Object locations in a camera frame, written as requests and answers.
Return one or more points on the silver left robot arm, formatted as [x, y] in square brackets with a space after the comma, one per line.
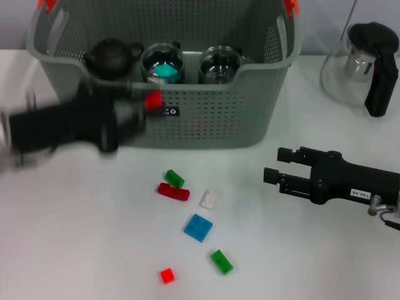
[6, 159]

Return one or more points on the teal toy brick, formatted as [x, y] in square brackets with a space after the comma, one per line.
[165, 72]

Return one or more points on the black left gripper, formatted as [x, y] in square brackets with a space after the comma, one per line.
[62, 125]

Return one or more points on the black clay teapot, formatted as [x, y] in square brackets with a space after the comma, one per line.
[109, 57]

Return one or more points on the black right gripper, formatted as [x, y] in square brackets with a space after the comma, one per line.
[353, 184]

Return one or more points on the dark red toy brick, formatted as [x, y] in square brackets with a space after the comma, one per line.
[173, 192]

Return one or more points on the glass teacup with black base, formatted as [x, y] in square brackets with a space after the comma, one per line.
[218, 68]
[162, 56]

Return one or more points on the small red toy brick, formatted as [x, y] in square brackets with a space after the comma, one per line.
[153, 100]
[167, 276]

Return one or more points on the grey-green perforated storage bin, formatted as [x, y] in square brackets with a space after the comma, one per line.
[218, 118]

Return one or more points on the green toy brick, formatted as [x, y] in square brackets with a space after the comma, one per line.
[174, 179]
[222, 263]

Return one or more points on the blue toy brick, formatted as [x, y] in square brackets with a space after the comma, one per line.
[197, 228]

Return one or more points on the silver left wrist stub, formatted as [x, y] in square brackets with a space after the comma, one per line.
[30, 100]

